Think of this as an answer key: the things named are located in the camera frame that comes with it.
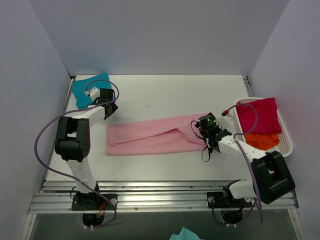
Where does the aluminium rail frame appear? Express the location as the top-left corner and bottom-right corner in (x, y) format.
(27, 180), (299, 215)

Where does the pink t shirt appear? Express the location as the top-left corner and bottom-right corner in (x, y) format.
(106, 113), (206, 156)

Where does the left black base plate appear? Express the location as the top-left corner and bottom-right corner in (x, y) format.
(71, 192), (114, 211)

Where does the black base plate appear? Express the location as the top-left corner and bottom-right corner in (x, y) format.
(206, 191), (253, 209)
(71, 192), (114, 211)

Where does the mint green cloth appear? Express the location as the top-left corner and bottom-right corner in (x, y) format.
(169, 227), (201, 240)

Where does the folded teal t shirt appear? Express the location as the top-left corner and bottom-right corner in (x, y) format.
(71, 73), (112, 109)

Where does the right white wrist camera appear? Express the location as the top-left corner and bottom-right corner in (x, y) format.
(215, 110), (235, 130)

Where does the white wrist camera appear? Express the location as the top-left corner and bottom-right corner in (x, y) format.
(215, 110), (235, 130)
(84, 87), (100, 101)

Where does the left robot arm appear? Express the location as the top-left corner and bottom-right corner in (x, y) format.
(54, 87), (118, 210)

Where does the white plastic basket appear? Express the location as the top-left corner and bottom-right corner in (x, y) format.
(234, 97), (293, 157)

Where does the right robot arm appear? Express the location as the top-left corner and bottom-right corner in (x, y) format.
(195, 113), (296, 207)

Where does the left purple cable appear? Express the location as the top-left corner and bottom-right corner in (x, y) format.
(34, 78), (120, 228)

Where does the black wire loop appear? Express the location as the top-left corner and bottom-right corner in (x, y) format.
(190, 119), (213, 163)

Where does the crimson t shirt in basket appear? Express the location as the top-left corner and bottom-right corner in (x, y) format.
(236, 97), (282, 135)

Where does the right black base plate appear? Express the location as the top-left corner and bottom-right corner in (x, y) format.
(206, 191), (253, 209)

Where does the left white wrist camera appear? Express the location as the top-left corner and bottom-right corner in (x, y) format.
(84, 87), (100, 101)

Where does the orange t shirt in basket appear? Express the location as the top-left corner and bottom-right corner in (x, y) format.
(244, 133), (280, 151)

